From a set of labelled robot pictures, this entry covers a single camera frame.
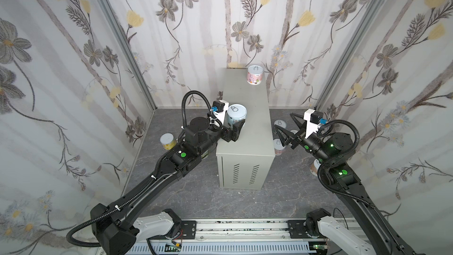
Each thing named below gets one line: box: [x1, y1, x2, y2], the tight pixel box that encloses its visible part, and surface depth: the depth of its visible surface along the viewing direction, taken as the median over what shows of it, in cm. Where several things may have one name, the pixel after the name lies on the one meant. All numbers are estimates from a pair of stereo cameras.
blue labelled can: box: [227, 103, 248, 128], surface depth 65 cm
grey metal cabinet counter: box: [216, 68, 276, 191], surface depth 69 cm
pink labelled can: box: [246, 64, 264, 86], surface depth 84 cm
